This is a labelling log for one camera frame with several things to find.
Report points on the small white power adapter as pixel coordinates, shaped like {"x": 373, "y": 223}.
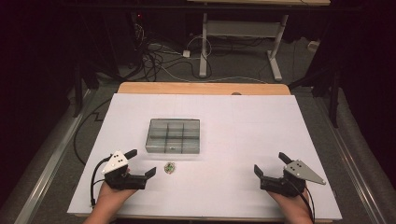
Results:
{"x": 186, "y": 53}

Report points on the person's left hand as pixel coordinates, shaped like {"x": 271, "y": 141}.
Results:
{"x": 113, "y": 195}

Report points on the metal floor rail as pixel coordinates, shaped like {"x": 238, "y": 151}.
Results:
{"x": 351, "y": 161}
{"x": 49, "y": 168}

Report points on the small white floor box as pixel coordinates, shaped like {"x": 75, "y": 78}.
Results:
{"x": 313, "y": 46}

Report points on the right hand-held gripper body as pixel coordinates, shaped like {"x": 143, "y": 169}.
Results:
{"x": 299, "y": 172}

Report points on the clear plastic compartment box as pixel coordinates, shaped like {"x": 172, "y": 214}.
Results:
{"x": 173, "y": 137}

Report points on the white paper sheet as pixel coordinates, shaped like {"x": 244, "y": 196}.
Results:
{"x": 224, "y": 124}

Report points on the small round trinket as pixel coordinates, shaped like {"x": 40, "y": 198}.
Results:
{"x": 169, "y": 168}

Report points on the person's right hand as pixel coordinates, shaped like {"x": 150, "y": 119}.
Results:
{"x": 294, "y": 203}

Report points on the black stand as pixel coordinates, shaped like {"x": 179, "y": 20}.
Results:
{"x": 334, "y": 99}
{"x": 77, "y": 93}

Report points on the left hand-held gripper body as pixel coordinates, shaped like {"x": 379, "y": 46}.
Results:
{"x": 116, "y": 163}

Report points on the white metal desk frame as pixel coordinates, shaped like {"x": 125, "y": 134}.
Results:
{"x": 241, "y": 28}

